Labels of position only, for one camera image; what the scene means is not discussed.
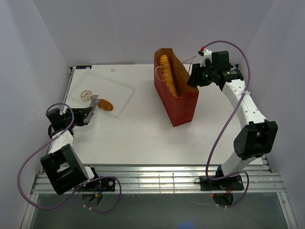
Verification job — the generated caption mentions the purple cable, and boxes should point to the purple cable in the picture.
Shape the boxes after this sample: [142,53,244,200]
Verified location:
[190,41,251,208]
[17,103,122,213]

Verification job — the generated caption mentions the clear plastic tray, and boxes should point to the clear plastic tray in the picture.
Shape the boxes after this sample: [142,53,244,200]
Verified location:
[66,70,135,117]

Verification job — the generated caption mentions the red paper bag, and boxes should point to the red paper bag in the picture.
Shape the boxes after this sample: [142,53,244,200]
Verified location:
[154,48,199,126]

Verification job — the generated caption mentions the long ridged bread loaf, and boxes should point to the long ridged bread loaf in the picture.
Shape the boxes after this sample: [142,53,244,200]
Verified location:
[158,55,178,98]

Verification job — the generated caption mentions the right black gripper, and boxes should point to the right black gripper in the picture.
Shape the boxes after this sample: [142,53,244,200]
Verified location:
[186,63,217,87]

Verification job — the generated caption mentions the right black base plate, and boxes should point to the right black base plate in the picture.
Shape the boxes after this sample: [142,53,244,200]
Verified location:
[199,175,244,191]

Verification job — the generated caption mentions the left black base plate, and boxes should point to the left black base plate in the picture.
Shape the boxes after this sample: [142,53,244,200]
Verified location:
[79,176,116,192]

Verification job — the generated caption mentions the brown glazed bread piece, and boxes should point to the brown glazed bread piece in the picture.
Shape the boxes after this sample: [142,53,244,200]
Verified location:
[97,99,113,111]

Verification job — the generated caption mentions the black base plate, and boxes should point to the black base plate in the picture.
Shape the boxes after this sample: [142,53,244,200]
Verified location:
[199,175,244,191]
[79,176,116,192]

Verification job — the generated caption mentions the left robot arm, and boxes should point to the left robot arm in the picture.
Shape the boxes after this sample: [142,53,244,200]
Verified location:
[41,107,101,195]

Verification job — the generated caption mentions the aluminium frame rail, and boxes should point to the aluminium frame rail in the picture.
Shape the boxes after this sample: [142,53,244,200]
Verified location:
[30,163,286,194]

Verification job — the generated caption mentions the metal tongs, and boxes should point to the metal tongs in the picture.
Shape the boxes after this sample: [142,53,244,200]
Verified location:
[83,95,100,125]

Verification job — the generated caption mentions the white patterned round bread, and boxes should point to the white patterned round bread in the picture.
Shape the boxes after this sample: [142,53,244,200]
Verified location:
[80,90,92,101]

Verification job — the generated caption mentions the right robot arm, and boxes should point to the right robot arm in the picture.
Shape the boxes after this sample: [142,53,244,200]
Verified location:
[187,49,278,189]

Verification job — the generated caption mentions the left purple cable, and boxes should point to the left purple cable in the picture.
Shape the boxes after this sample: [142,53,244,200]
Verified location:
[17,103,122,213]

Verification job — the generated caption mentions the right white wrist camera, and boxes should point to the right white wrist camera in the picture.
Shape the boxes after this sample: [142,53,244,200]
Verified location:
[198,46,212,67]

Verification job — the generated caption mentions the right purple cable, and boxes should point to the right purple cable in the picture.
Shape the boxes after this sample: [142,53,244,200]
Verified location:
[190,41,251,208]

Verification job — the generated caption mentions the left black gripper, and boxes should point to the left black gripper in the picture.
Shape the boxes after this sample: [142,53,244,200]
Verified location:
[64,106,94,128]

